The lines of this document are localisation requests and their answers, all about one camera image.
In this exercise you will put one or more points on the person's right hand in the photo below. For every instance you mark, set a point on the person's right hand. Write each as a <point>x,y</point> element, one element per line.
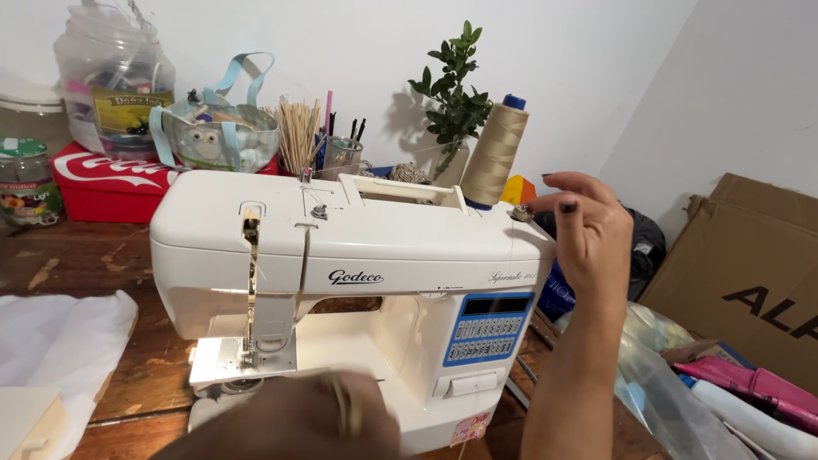
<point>597,249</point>

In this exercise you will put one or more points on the person's left hand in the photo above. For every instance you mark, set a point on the person's left hand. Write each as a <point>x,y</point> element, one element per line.
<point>381,425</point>

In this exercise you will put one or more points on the golden wrist band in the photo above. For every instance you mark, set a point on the golden wrist band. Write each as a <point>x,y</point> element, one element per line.
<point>348,406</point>

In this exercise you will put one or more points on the black bag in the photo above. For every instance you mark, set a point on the black bag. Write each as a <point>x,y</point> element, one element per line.
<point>645,249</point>

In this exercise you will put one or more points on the blue package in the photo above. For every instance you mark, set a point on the blue package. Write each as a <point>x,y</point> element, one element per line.
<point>555,297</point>

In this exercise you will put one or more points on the metal bobbin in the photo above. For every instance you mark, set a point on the metal bobbin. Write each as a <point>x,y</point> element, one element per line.
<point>522,213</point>

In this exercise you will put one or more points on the yellow orange block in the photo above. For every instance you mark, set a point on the yellow orange block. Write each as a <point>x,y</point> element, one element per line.
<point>519,190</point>

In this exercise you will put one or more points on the beige thread cone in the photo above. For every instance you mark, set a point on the beige thread cone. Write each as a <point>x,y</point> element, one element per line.
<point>495,153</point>

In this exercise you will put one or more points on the brown cardboard box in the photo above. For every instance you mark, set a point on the brown cardboard box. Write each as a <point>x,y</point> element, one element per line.
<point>741,281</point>

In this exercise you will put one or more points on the clear plastic bag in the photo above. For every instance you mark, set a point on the clear plastic bag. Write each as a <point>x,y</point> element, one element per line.
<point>658,390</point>

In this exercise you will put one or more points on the small blue cardboard box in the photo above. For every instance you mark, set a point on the small blue cardboard box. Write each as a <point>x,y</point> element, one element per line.
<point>716,352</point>

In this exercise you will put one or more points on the clear glass vase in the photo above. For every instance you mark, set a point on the clear glass vase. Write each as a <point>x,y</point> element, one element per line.
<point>450,166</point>

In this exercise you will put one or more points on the white sewing machine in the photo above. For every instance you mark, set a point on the white sewing machine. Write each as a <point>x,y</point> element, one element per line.
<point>383,255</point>

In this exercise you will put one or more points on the ball of twine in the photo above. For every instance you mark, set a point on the ball of twine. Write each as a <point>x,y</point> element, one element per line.
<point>409,173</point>

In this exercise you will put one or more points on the green plant sprig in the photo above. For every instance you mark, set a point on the green plant sprig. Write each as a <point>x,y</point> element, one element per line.
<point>457,96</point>

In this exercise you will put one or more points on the pink fabric roll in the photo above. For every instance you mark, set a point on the pink fabric roll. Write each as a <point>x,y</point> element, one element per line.
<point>754,386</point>

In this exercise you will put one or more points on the white fabric roll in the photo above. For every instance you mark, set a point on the white fabric roll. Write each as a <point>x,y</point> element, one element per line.
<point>754,425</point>

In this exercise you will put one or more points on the black pens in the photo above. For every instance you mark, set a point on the black pens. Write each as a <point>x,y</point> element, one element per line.
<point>359,130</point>

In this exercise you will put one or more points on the clear glass cup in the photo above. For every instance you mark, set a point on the clear glass cup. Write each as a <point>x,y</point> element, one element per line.
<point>342,160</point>

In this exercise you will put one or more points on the bundle of wooden skewers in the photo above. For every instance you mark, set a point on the bundle of wooden skewers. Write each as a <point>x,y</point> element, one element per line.
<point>299,137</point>

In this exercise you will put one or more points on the pink pen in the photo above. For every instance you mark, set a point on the pink pen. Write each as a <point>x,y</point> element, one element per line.
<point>328,112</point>

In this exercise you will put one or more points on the white cloth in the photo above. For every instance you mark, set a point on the white cloth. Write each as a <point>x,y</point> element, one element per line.
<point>57,345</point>

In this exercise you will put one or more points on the beige board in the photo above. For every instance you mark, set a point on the beige board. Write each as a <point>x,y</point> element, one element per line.
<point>25,421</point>

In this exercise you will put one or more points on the red storage box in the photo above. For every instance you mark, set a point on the red storage box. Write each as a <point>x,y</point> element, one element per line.
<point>102,188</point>

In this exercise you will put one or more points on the glass jar with green lid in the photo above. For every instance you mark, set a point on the glass jar with green lid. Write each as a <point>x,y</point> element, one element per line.
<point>25,185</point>

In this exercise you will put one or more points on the large clear plastic jar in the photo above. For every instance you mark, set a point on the large clear plastic jar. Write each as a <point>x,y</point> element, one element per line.
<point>115,83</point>

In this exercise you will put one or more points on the white lidded container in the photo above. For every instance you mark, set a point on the white lidded container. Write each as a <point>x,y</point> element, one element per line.
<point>29,118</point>

